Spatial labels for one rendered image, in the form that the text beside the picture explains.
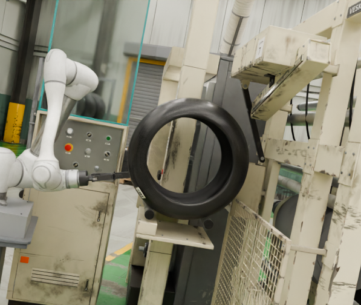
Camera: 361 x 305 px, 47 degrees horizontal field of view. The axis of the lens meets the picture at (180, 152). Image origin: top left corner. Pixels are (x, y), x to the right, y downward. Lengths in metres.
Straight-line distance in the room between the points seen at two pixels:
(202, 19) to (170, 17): 9.92
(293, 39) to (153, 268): 1.41
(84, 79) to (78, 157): 0.62
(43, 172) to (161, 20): 10.69
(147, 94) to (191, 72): 9.69
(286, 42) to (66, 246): 1.78
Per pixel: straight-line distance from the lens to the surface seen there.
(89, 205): 2.65
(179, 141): 2.27
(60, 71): 2.13
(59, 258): 2.76
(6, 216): 2.18
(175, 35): 12.07
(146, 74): 12.07
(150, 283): 2.42
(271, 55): 1.74
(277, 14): 11.76
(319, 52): 1.70
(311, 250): 1.59
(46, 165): 1.84
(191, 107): 1.89
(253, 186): 2.29
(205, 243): 2.01
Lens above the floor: 1.31
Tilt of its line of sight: 3 degrees down
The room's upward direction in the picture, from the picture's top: 11 degrees clockwise
